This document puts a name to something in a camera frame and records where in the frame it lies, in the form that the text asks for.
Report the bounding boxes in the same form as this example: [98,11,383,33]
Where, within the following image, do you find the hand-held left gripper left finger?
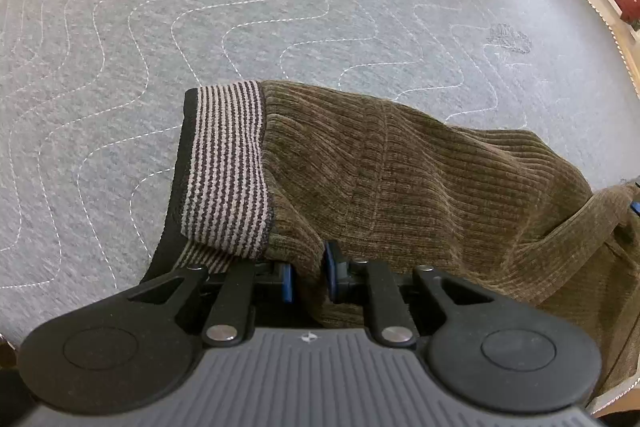
[127,259,296,348]

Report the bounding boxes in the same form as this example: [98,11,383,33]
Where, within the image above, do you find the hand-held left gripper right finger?
[322,241,493,348]

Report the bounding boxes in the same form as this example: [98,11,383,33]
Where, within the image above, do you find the brown corduroy pants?
[142,79,640,400]

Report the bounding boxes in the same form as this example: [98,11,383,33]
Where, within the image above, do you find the grey quilted mattress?
[0,0,640,358]

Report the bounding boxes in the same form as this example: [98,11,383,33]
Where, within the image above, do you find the wooden bed frame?
[611,24,640,100]

